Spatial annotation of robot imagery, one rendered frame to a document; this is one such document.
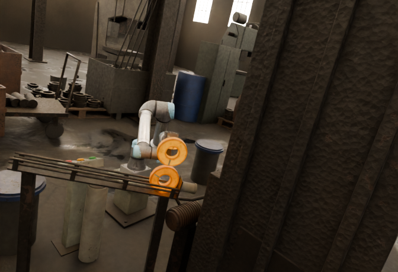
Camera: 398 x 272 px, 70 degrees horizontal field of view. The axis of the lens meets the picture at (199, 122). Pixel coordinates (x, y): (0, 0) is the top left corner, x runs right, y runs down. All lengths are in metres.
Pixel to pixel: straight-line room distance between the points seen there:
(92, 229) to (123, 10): 5.46
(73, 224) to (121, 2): 5.44
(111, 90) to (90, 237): 2.95
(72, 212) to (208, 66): 3.89
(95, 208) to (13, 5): 11.74
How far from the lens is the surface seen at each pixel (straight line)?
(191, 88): 5.18
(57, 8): 13.61
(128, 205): 2.37
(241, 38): 9.41
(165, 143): 1.41
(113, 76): 4.49
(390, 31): 1.01
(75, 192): 1.91
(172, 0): 4.59
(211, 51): 5.26
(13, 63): 4.94
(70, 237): 2.10
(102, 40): 7.21
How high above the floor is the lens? 1.41
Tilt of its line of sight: 15 degrees down
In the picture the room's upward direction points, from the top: 13 degrees clockwise
